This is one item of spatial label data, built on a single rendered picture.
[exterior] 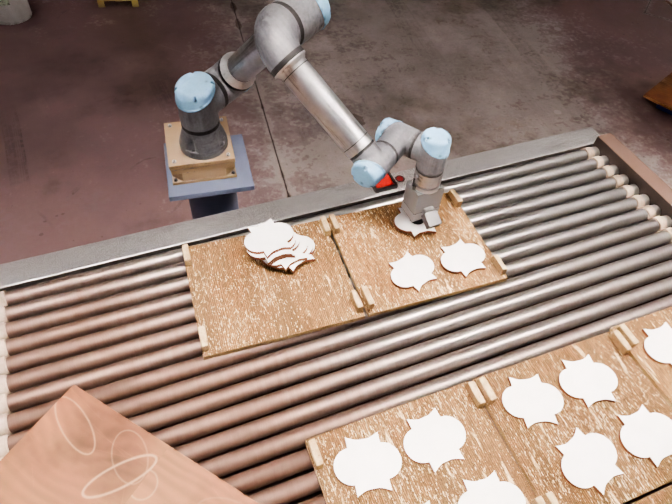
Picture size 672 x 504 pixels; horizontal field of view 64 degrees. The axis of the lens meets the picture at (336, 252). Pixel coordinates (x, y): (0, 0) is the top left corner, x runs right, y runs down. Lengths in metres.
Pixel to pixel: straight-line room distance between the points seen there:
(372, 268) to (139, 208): 1.79
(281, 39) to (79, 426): 0.92
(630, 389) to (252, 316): 0.93
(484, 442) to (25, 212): 2.57
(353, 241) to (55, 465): 0.89
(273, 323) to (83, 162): 2.21
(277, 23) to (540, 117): 2.77
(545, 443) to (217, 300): 0.84
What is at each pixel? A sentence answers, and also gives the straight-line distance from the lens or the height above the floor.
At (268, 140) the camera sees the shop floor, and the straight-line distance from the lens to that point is 3.33.
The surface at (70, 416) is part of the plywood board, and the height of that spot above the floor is 1.04.
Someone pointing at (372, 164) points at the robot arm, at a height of 1.23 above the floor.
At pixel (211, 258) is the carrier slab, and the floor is 0.94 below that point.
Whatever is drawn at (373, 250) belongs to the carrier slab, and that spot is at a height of 0.94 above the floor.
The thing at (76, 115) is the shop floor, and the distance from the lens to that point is 3.74.
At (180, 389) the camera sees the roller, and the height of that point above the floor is 0.92.
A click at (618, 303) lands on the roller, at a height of 0.92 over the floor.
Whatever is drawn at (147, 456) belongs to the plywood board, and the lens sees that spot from 1.15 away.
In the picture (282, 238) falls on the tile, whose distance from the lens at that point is 1.44.
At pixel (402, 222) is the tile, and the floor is 0.96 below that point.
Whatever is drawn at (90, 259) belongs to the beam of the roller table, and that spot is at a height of 0.91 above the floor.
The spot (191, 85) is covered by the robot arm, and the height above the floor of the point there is 1.18.
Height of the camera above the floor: 2.09
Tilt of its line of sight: 50 degrees down
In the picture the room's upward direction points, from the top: 5 degrees clockwise
